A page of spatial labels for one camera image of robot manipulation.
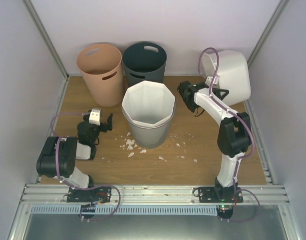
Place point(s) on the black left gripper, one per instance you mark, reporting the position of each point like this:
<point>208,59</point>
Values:
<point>109,124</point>

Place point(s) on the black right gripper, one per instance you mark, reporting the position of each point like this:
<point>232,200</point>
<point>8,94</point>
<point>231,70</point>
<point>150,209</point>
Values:
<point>216,91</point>

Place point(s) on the translucent white plastic tub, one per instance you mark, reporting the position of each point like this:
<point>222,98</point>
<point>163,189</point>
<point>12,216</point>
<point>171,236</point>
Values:
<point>232,69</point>

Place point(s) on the grey translucent bin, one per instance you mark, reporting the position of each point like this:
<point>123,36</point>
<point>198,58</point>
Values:
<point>150,137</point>

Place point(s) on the white faceted bin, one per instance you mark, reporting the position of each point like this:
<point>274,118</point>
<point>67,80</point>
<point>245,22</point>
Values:
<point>148,104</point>

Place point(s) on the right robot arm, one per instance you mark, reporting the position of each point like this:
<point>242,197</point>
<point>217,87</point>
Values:
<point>234,136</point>

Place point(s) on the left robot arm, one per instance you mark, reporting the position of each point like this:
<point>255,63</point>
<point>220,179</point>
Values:
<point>59,154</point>

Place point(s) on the peach plastic waste bin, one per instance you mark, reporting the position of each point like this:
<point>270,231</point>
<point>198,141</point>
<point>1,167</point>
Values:
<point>101,69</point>

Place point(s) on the dark teal plastic bin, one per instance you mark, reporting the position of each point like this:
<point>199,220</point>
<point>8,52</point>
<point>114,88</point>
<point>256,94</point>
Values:
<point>144,61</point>

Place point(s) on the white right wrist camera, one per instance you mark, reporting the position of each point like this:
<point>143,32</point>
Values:
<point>209,79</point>

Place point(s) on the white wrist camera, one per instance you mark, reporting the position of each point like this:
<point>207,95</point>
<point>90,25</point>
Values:
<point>95,116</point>
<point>209,79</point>

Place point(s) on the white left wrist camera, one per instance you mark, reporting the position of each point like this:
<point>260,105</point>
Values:
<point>95,116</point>

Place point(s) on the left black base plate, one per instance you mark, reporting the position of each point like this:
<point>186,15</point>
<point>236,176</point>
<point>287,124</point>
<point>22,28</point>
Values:
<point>95,196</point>

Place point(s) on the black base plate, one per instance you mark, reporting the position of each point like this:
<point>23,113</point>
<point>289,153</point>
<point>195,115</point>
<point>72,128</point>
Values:
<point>95,196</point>
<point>217,194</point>

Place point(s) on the grey slotted cable duct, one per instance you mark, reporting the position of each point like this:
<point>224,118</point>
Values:
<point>192,210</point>

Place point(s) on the left aluminium frame post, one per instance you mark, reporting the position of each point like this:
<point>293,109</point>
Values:
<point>42,31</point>

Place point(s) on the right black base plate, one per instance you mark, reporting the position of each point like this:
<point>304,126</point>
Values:
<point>217,194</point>

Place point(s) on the aluminium front rail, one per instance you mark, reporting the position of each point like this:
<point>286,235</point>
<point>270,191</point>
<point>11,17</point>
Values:
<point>155,194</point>

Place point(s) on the aluminium corner frame post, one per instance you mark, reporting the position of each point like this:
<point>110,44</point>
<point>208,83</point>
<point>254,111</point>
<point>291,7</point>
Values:
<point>277,13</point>

